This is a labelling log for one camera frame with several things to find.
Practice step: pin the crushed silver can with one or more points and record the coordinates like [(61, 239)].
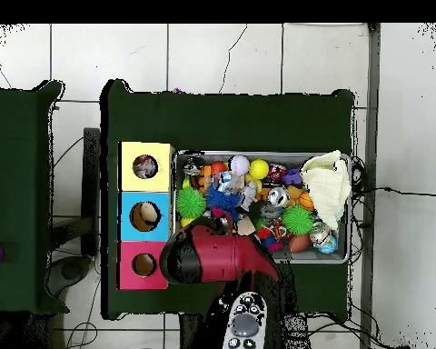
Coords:
[(278, 196)]

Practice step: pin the colourful patterned cloth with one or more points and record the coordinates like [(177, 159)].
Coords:
[(145, 166)]

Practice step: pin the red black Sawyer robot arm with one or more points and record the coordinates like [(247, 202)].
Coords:
[(221, 258)]

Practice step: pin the green puffer ball with eyes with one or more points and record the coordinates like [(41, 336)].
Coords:
[(190, 203)]

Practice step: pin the small orange basketball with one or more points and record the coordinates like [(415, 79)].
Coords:
[(306, 201)]

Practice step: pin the yellow smiley ball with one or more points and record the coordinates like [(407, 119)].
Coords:
[(258, 169)]

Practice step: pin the small orange ball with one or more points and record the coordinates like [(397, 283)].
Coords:
[(218, 168)]

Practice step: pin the blue puffer ball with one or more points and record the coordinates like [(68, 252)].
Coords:
[(223, 199)]

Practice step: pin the white baseball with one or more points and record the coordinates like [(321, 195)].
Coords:
[(239, 165)]

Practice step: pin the cream knitted cloth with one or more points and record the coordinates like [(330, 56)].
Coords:
[(327, 189)]

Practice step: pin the grey rounded floor object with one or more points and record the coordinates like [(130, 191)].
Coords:
[(71, 271)]

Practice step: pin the shallow metal mesh bin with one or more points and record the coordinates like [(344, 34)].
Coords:
[(323, 256)]

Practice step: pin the grey metal pole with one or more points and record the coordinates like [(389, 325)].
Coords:
[(372, 72)]

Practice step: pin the wooden box with three holes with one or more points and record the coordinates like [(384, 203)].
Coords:
[(127, 181)]

